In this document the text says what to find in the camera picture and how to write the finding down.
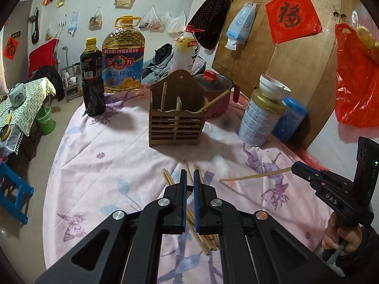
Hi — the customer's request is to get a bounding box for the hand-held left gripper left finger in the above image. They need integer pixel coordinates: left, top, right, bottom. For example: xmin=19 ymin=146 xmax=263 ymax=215
xmin=35 ymin=169 xmax=188 ymax=284

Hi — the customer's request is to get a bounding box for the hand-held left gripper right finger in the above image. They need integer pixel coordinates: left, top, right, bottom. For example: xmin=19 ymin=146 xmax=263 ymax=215
xmin=194 ymin=169 xmax=341 ymax=284

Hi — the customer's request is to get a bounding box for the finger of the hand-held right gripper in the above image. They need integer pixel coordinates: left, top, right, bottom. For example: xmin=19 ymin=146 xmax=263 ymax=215
xmin=292 ymin=162 xmax=354 ymax=184
xmin=291 ymin=166 xmax=326 ymax=191

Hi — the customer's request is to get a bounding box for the wooden chopstick holder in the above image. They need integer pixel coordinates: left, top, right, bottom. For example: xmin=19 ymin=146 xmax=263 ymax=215
xmin=149 ymin=70 xmax=207 ymax=147

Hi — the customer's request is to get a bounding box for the person's right forearm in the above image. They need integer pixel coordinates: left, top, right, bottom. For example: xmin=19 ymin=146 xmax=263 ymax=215
xmin=334 ymin=226 xmax=379 ymax=277

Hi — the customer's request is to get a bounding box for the person's right hand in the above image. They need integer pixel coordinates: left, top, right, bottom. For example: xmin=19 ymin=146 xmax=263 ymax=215
xmin=322 ymin=213 xmax=366 ymax=256

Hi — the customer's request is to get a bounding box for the blue round container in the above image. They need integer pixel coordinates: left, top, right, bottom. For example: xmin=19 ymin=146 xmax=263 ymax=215
xmin=272 ymin=97 xmax=308 ymax=143

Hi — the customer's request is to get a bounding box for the milk powder tin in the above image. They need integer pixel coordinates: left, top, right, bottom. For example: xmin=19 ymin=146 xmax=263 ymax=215
xmin=238 ymin=89 xmax=285 ymax=147

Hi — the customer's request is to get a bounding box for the pink floral tablecloth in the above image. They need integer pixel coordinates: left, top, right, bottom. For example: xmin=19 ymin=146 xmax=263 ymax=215
xmin=43 ymin=90 xmax=344 ymax=284

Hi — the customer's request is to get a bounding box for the white bowl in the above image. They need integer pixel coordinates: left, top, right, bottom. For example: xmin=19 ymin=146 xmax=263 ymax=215
xmin=259 ymin=74 xmax=292 ymax=102

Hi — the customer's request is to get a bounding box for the red cooking pot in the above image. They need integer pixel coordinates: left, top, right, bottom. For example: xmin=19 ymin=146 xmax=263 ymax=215
xmin=193 ymin=78 xmax=240 ymax=119

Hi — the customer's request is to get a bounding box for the red plastic bag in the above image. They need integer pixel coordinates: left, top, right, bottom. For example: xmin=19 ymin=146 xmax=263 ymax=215
xmin=334 ymin=24 xmax=379 ymax=128

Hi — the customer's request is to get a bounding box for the round wooden board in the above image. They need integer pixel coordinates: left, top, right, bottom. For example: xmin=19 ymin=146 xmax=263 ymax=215
xmin=212 ymin=0 xmax=379 ymax=152

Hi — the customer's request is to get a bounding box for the pot lid with red knob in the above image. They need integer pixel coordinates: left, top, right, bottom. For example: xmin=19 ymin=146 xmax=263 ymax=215
xmin=193 ymin=70 xmax=233 ymax=93

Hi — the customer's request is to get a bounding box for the grey clothes pile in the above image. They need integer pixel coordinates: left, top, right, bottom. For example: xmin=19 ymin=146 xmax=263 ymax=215
xmin=141 ymin=44 xmax=174 ymax=85

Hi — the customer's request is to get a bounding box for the dark soy sauce bottle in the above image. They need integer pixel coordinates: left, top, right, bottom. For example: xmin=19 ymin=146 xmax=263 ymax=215
xmin=80 ymin=37 xmax=106 ymax=117

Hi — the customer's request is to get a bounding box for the white plastic bottle red cap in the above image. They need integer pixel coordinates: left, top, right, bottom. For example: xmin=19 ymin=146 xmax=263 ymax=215
xmin=169 ymin=25 xmax=205 ymax=78

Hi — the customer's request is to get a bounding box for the large cooking oil bottle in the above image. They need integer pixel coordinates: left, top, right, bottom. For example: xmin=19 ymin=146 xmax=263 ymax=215
xmin=102 ymin=16 xmax=146 ymax=93

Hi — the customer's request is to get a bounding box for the clear bag with yellow contents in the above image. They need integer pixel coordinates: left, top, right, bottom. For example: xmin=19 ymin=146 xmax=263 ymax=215
xmin=352 ymin=9 xmax=379 ymax=51

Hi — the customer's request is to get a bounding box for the small wooden stool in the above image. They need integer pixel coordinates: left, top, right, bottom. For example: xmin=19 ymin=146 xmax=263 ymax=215
xmin=61 ymin=65 xmax=82 ymax=102

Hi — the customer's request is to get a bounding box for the large red paper poster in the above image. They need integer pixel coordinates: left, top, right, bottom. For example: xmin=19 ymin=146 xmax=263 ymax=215
xmin=265 ymin=0 xmax=323 ymax=45

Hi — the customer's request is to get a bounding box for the green bucket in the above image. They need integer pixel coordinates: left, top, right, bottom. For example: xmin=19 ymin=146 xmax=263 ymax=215
xmin=36 ymin=106 xmax=56 ymax=133

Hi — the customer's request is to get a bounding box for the blue face mask packet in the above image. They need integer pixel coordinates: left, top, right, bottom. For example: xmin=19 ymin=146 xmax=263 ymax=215
xmin=224 ymin=2 xmax=257 ymax=50

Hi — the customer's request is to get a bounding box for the clear plastic bag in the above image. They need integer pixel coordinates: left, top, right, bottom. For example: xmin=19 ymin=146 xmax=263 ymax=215
xmin=89 ymin=7 xmax=104 ymax=30
xmin=139 ymin=6 xmax=166 ymax=32
xmin=165 ymin=9 xmax=187 ymax=34

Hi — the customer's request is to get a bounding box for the blue plastic stool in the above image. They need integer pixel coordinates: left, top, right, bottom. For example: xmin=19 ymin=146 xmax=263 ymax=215
xmin=0 ymin=163 xmax=34 ymax=225

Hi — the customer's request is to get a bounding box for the dark floral hanging cloth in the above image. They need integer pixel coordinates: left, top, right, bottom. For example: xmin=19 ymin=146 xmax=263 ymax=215
xmin=188 ymin=0 xmax=235 ymax=51

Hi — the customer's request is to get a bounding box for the dark jacket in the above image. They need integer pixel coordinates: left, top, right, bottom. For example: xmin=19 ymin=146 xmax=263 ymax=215
xmin=32 ymin=67 xmax=64 ymax=101

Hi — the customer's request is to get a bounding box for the green patterned tablecloth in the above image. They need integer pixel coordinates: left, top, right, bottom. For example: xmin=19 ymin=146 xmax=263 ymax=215
xmin=0 ymin=77 xmax=57 ymax=138

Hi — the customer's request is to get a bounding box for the small rice cooker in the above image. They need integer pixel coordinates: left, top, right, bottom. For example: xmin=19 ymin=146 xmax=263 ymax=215
xmin=8 ymin=83 xmax=27 ymax=107

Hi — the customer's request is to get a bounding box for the red cloth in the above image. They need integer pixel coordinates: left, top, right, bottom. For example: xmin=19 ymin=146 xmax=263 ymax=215
xmin=28 ymin=39 xmax=60 ymax=79

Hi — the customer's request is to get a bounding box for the blue white hanging packet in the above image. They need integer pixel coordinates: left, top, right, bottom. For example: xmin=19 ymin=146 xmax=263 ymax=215
xmin=68 ymin=12 xmax=80 ymax=34

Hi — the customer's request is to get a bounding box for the black hanging bag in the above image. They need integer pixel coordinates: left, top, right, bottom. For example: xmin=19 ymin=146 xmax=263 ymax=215
xmin=31 ymin=7 xmax=40 ymax=45

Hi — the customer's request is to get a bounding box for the small red paper poster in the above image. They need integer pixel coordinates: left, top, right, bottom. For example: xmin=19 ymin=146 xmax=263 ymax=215
xmin=4 ymin=37 xmax=19 ymax=60

